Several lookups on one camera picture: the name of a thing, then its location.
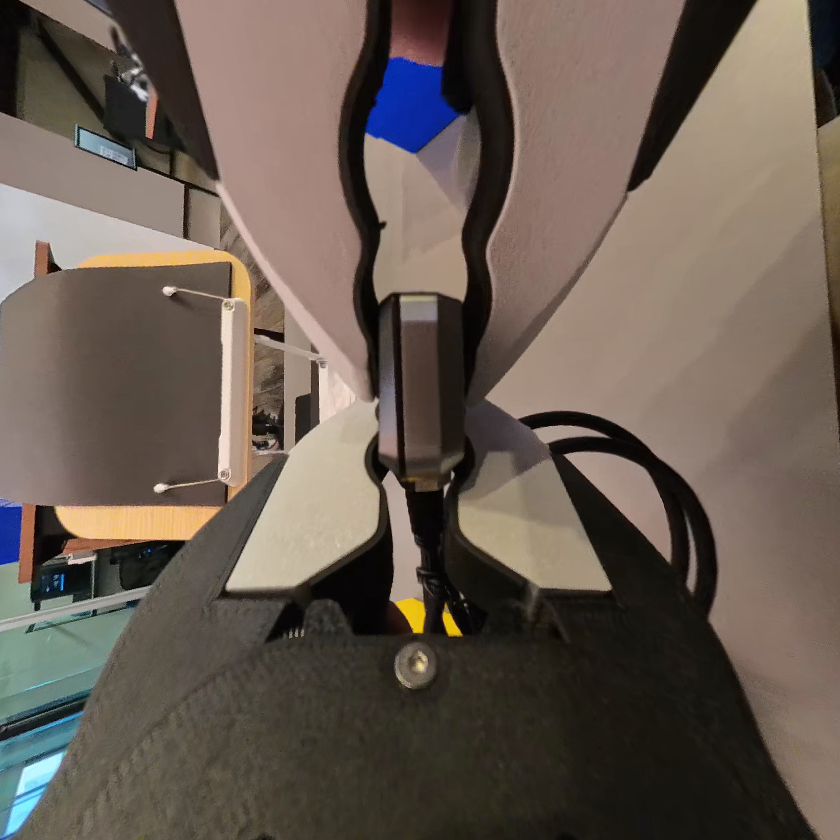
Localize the dark desk divider wooden edge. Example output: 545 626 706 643
0 249 253 542

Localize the person's right hand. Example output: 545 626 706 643
392 0 454 63

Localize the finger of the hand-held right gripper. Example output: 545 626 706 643
174 0 396 403
445 0 691 400

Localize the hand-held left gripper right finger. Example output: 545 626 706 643
445 400 614 614

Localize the white divider bracket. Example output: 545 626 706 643
217 298 252 488

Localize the white flat base plate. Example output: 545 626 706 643
317 357 361 424

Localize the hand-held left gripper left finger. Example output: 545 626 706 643
225 400 395 595

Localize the black braided cable silver plug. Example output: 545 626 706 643
402 410 718 636

